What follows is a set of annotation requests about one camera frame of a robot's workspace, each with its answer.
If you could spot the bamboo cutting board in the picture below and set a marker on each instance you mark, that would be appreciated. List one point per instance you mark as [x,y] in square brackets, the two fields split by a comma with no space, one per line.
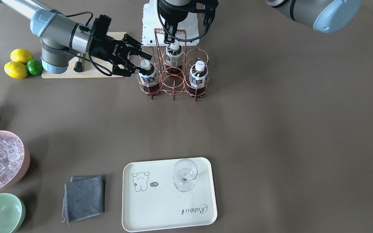
[89,71]

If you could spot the clear wine glass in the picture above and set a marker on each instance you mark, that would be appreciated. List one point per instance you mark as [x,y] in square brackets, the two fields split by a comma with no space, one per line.
[185,174]

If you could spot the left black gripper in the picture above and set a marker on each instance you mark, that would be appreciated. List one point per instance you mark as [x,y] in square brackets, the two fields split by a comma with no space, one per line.
[175,13]

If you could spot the yellow lemon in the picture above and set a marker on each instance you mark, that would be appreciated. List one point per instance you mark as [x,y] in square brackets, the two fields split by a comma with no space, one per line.
[21,55]
[16,70]

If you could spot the pink bowl of ice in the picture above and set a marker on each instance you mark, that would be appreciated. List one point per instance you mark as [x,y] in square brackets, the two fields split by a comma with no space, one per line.
[14,159]

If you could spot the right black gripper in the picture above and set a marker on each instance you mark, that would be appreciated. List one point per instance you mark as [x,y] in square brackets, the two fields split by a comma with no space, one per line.
[103,50]

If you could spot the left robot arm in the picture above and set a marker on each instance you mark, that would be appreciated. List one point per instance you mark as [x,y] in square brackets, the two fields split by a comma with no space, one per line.
[326,16]

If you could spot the green bowl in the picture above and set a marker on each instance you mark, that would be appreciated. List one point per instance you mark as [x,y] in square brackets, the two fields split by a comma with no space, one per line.
[12,213]

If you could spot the copper wire bottle basket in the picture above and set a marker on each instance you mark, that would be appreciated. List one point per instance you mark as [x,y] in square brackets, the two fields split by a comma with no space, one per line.
[174,80]

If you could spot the tea bottle white cap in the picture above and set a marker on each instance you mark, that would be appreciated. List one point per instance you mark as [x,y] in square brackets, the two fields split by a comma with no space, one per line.
[198,77]
[174,59]

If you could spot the steel muddler black tip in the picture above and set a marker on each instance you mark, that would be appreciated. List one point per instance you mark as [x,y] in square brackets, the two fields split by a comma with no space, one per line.
[79,65]

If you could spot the folded grey cloth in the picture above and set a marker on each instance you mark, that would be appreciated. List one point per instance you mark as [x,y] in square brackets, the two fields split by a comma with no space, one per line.
[84,197]

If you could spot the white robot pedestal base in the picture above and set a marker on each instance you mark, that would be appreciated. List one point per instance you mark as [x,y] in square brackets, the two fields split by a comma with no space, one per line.
[152,33]

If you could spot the cream rabbit serving tray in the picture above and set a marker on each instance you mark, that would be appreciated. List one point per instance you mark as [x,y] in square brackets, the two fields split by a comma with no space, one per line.
[150,200]

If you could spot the green lime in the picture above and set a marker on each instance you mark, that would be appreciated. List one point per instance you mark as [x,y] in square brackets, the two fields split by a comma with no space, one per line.
[34,67]

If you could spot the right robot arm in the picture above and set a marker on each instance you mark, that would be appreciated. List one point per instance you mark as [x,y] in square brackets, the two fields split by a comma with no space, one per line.
[61,39]

